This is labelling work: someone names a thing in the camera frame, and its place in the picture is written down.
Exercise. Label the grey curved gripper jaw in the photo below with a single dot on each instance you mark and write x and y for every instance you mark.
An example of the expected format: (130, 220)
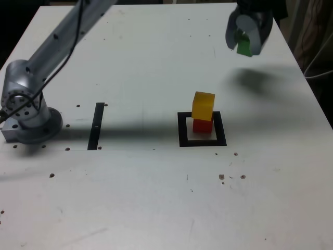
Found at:
(230, 34)
(257, 36)

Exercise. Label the red cube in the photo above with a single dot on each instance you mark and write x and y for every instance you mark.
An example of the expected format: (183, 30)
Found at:
(203, 126)

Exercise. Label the black tape square outline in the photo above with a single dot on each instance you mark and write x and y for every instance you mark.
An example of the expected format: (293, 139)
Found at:
(182, 130)

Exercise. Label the green cube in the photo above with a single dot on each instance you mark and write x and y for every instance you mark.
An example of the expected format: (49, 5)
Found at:
(243, 48)

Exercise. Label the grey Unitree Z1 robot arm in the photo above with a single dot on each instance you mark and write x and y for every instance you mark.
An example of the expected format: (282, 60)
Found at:
(52, 44)

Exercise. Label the black tape strip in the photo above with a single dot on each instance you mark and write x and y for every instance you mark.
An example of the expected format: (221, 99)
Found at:
(95, 135)

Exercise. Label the yellow cube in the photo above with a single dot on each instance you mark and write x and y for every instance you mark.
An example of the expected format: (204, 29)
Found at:
(203, 109)

